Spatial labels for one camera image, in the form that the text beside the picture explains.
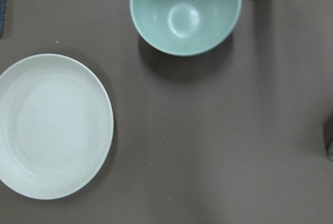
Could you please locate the metal scoop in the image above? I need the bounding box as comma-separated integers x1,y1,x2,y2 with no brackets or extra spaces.
327,142,333,162

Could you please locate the mint green bowl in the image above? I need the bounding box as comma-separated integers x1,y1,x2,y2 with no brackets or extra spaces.
130,0,242,57

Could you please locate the cream round plate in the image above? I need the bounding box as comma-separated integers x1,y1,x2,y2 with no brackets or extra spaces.
1,54,114,200

